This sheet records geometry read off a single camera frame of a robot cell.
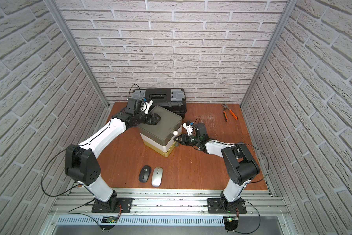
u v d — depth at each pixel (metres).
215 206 0.73
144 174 0.83
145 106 0.73
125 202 0.74
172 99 1.00
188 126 0.85
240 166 0.48
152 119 0.77
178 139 0.87
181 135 0.83
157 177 0.83
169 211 0.73
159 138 0.75
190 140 0.80
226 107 1.18
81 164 0.45
